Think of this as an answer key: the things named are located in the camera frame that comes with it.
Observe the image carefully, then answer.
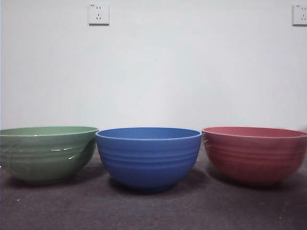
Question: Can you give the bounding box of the red ribbed bowl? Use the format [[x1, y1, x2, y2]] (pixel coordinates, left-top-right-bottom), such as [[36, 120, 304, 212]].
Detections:
[[201, 126, 307, 187]]

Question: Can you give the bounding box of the green ribbed bowl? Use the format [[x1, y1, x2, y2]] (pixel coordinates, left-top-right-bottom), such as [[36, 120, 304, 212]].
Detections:
[[0, 126, 100, 185]]

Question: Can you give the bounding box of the blue ribbed bowl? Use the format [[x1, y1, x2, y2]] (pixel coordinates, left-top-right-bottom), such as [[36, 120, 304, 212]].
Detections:
[[95, 127, 203, 193]]

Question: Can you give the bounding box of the white wall socket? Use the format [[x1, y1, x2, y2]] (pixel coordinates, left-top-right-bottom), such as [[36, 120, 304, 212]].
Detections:
[[292, 4, 307, 27], [88, 2, 110, 26]]

